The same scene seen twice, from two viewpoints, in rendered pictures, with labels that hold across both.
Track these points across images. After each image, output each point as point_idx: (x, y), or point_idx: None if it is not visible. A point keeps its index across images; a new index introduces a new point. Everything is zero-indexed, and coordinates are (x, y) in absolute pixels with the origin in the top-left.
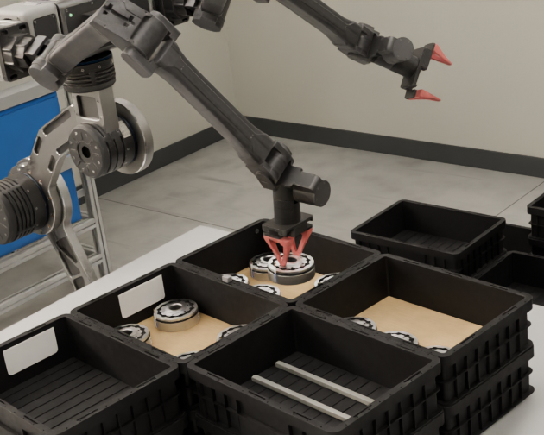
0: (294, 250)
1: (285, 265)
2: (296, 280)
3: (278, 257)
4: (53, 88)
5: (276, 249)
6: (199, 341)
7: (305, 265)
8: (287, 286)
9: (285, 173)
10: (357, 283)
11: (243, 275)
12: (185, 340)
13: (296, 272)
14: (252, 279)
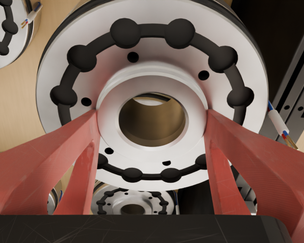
0: (94, 151)
1: (214, 110)
2: (231, 10)
3: (228, 163)
4: None
5: (232, 205)
6: None
7: (131, 40)
8: (40, 126)
9: None
10: None
11: (93, 203)
12: None
13: (236, 24)
14: (62, 188)
